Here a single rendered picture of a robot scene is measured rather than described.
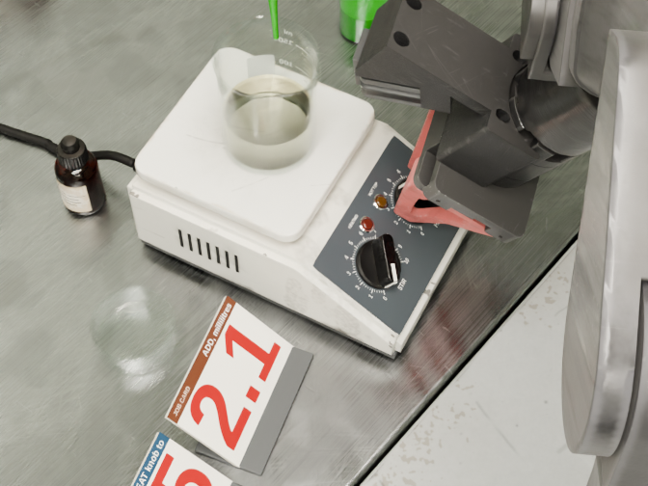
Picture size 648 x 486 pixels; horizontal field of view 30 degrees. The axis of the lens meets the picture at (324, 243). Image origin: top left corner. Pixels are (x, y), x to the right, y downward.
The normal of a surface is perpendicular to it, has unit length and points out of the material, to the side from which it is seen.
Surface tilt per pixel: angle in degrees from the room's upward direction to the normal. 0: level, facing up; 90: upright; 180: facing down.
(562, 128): 90
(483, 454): 0
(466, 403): 0
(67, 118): 0
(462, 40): 32
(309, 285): 90
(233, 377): 40
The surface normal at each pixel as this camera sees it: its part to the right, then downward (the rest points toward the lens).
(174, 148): 0.01, -0.55
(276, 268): -0.47, 0.74
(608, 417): -0.08, 0.49
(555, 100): -0.78, 0.32
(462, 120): -0.83, -0.45
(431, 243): 0.45, -0.28
